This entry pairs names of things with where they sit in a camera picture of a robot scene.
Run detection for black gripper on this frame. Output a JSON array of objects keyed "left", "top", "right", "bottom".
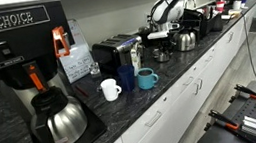
[{"left": 155, "top": 35, "right": 176, "bottom": 57}]

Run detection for black clamp orange tip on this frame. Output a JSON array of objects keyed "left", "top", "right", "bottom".
[
  {"left": 206, "top": 105, "right": 242, "bottom": 136},
  {"left": 232, "top": 81, "right": 256, "bottom": 105}
]

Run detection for small clear glass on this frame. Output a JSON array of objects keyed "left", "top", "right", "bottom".
[{"left": 88, "top": 61, "right": 102, "bottom": 79}]

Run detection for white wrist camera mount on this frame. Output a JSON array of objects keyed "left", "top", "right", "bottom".
[{"left": 146, "top": 26, "right": 182, "bottom": 42}]

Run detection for dark blue cup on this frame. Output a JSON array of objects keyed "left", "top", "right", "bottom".
[{"left": 115, "top": 63, "right": 139, "bottom": 94}]

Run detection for steel carafe with white label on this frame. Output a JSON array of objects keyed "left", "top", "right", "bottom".
[{"left": 170, "top": 26, "right": 200, "bottom": 54}]

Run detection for white lower cabinets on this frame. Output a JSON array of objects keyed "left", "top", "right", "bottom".
[{"left": 70, "top": 4, "right": 256, "bottom": 143}]

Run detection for black dish rack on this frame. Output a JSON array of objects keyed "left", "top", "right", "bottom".
[{"left": 181, "top": 3, "right": 227, "bottom": 40}]

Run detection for black and silver toaster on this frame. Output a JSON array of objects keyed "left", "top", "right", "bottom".
[{"left": 89, "top": 30, "right": 148, "bottom": 80}]

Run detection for red pen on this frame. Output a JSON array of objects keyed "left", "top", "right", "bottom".
[{"left": 74, "top": 82, "right": 90, "bottom": 100}]

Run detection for small silver pot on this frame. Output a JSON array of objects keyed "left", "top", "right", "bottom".
[{"left": 151, "top": 46, "right": 172, "bottom": 65}]

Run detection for red cup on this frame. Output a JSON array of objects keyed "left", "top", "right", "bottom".
[{"left": 214, "top": 0, "right": 228, "bottom": 15}]

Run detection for small handwritten whiteboard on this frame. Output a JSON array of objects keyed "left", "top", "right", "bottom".
[{"left": 52, "top": 16, "right": 99, "bottom": 86}]

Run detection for white paper cup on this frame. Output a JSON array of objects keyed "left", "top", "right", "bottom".
[{"left": 231, "top": 0, "right": 243, "bottom": 11}]

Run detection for black hanging cable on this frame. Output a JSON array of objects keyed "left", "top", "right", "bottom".
[{"left": 239, "top": 6, "right": 256, "bottom": 85}]

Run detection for steel carafe black lid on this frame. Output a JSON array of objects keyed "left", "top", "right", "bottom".
[{"left": 25, "top": 81, "right": 93, "bottom": 143}]

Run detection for black work table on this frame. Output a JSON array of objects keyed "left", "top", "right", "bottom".
[{"left": 188, "top": 79, "right": 256, "bottom": 143}]

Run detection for teal ceramic mug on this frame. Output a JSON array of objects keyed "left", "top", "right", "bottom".
[{"left": 135, "top": 65, "right": 162, "bottom": 92}]

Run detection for black commercial coffee brewer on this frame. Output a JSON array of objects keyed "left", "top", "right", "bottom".
[{"left": 0, "top": 0, "right": 110, "bottom": 143}]

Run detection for white couscous box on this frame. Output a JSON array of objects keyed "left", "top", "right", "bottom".
[{"left": 128, "top": 41, "right": 146, "bottom": 78}]

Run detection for white ceramic mug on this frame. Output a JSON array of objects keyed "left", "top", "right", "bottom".
[{"left": 99, "top": 76, "right": 124, "bottom": 103}]

